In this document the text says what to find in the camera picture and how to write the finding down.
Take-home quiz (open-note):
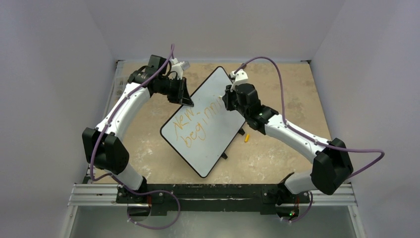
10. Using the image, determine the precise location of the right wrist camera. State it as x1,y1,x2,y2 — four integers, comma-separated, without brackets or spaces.
229,69,249,92

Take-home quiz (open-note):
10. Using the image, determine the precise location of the white whiteboard black frame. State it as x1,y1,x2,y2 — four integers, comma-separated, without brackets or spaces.
160,66,245,178

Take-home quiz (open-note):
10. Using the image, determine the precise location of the clear plastic screw box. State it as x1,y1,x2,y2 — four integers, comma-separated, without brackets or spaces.
113,76,128,99

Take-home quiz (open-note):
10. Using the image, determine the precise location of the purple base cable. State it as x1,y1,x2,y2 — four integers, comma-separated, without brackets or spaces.
127,189,181,230

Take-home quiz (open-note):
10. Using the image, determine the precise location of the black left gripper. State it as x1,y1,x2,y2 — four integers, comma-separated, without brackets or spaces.
156,76,193,107

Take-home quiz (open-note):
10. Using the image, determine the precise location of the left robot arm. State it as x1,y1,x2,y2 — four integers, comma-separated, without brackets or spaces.
82,55,194,203

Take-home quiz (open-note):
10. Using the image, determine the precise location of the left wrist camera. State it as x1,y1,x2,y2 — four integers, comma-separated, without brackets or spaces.
169,58,190,80

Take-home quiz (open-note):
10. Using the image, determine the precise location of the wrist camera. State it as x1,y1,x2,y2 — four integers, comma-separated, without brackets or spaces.
229,69,249,92
169,58,190,80

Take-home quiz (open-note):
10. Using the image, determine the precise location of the aluminium frame rail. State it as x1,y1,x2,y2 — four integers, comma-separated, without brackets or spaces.
67,184,357,206

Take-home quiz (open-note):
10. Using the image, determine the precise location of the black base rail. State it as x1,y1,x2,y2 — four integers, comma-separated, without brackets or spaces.
116,183,310,216

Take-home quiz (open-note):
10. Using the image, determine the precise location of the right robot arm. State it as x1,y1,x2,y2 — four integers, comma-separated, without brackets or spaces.
222,83,354,202

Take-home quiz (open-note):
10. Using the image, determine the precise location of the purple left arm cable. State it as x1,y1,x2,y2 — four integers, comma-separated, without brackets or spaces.
90,43,176,196

